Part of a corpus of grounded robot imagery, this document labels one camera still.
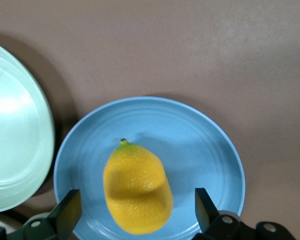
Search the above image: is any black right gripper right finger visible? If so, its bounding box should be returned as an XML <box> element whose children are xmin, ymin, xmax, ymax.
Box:
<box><xmin>192</xmin><ymin>187</ymin><xmax>296</xmax><ymax>240</ymax></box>

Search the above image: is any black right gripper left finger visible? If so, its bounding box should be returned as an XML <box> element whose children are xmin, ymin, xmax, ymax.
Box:
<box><xmin>0</xmin><ymin>189</ymin><xmax>82</xmax><ymax>240</ymax></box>

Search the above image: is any yellow lemon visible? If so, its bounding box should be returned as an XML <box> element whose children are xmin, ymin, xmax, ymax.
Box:
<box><xmin>102</xmin><ymin>138</ymin><xmax>174</xmax><ymax>235</ymax></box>

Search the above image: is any blue round plate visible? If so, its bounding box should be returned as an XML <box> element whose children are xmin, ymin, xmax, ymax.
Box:
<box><xmin>53</xmin><ymin>96</ymin><xmax>246</xmax><ymax>240</ymax></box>

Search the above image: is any pale green round plate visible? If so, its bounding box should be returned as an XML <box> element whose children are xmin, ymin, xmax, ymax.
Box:
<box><xmin>0</xmin><ymin>39</ymin><xmax>56</xmax><ymax>215</ymax></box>

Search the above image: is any brown table cover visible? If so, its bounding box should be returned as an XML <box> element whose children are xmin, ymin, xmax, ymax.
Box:
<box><xmin>0</xmin><ymin>0</ymin><xmax>300</xmax><ymax>240</ymax></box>

